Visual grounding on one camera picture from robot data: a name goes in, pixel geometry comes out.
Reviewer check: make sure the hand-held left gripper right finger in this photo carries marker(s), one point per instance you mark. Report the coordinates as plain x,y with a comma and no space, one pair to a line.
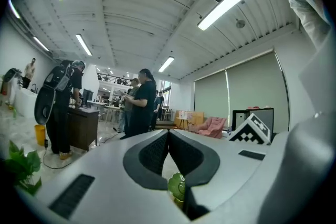
231,165

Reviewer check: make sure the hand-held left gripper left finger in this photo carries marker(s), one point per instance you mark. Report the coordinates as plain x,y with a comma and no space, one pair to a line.
105,178

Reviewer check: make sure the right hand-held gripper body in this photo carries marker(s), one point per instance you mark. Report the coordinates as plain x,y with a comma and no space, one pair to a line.
249,133

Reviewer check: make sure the green leaf plate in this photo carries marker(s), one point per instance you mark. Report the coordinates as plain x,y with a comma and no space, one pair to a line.
176,186

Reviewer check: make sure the pink chair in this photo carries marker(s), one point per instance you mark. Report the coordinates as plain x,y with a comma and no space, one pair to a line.
212,127

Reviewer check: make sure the grey roller blind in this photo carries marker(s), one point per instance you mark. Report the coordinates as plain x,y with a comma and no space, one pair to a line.
257,81
211,99

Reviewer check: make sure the light wooden cabinet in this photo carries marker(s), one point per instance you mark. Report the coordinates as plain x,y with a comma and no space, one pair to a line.
197,116

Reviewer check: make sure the dark wooden desk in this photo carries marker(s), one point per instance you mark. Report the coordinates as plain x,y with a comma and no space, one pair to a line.
82,127

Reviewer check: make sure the white sign easel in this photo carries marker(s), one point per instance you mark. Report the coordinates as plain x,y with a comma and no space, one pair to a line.
185,115

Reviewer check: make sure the yellow bucket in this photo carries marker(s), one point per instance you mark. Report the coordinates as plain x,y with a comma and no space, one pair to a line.
40,135

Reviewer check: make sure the green leafy plant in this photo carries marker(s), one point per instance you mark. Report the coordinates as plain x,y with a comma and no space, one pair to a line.
23,162

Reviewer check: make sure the black computer monitor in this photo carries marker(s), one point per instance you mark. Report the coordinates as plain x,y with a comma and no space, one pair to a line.
87,95

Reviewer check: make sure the black oval device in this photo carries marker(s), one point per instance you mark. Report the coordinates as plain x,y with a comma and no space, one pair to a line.
44,106

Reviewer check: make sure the white counter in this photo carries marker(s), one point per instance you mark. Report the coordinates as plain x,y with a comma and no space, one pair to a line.
25,102

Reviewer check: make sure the round ceiling fixture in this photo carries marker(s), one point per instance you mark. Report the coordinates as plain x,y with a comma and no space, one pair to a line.
240,23

